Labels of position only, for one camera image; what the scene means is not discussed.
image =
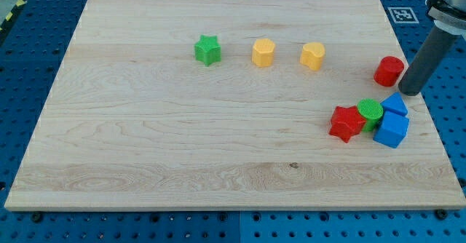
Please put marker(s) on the blue triangle block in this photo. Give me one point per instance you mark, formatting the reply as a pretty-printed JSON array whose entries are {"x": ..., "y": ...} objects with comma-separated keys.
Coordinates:
[{"x": 394, "y": 103}]

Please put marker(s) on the black bolt right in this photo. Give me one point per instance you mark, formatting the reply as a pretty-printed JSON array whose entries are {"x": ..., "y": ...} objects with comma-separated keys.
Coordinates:
[{"x": 441, "y": 214}]

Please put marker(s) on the green cylinder block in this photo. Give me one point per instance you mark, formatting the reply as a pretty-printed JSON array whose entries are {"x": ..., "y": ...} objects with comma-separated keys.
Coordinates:
[{"x": 372, "y": 111}]

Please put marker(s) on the red star block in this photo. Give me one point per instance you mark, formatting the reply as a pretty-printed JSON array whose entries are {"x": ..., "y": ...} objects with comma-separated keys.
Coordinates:
[{"x": 346, "y": 122}]

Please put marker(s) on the light wooden board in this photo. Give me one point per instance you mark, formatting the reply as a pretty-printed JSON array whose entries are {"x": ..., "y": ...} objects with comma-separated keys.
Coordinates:
[{"x": 133, "y": 122}]

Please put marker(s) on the black bolt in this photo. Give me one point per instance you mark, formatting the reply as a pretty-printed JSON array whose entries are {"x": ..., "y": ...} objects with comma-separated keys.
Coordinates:
[
  {"x": 36, "y": 217},
  {"x": 441, "y": 214}
]

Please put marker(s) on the yellow heart block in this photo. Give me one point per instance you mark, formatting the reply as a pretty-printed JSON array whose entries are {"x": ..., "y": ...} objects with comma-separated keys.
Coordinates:
[{"x": 312, "y": 55}]

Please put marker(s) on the white fiducial marker tag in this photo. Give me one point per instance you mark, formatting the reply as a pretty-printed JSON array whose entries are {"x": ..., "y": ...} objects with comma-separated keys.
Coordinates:
[{"x": 403, "y": 15}]

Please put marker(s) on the red cylinder block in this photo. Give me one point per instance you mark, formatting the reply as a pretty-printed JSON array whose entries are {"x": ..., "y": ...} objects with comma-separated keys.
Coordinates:
[{"x": 388, "y": 71}]

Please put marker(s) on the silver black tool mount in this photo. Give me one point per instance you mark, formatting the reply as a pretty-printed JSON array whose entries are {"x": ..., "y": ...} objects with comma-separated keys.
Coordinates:
[{"x": 448, "y": 15}]

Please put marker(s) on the blue cube block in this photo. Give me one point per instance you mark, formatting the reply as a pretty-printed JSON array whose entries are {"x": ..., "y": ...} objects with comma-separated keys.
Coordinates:
[{"x": 392, "y": 129}]

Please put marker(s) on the green star block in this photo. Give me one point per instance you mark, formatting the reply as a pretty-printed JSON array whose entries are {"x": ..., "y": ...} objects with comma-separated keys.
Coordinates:
[{"x": 207, "y": 50}]

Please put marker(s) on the black bolt left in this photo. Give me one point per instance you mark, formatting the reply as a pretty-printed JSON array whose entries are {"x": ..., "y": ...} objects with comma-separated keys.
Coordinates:
[{"x": 36, "y": 217}]

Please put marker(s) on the yellow hexagon block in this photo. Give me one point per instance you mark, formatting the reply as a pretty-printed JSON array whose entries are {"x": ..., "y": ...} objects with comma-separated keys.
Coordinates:
[{"x": 263, "y": 52}]

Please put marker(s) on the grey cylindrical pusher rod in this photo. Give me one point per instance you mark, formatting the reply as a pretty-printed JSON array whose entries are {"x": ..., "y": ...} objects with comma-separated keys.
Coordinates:
[{"x": 425, "y": 62}]

